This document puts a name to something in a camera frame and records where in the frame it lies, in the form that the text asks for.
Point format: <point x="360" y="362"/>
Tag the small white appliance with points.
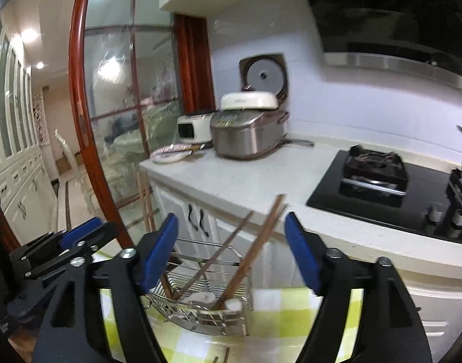
<point x="195" y="128"/>

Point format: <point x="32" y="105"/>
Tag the white ceramic soup spoon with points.
<point x="233" y="305"/>

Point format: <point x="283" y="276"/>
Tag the white plate on counter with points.
<point x="174" y="152"/>

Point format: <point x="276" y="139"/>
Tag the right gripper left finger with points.
<point x="72" y="328"/>

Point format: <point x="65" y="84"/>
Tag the green checkered tablecloth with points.
<point x="274" y="330"/>

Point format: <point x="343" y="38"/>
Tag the red framed glass door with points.
<point x="133" y="70"/>

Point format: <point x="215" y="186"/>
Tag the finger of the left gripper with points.
<point x="72" y="237"/>

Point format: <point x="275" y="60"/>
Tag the silver rice cooker open lid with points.
<point x="252" y="122"/>

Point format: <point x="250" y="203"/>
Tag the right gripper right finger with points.
<point x="389" y="329"/>

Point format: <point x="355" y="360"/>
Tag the black range hood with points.
<point x="415" y="37"/>

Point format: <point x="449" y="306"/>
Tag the white dining chair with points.
<point x="81" y="180"/>

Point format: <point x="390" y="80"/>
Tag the metal wire utensil rack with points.
<point x="187" y="257"/>

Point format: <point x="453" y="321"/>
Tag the black gas stove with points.
<point x="380" y="188"/>

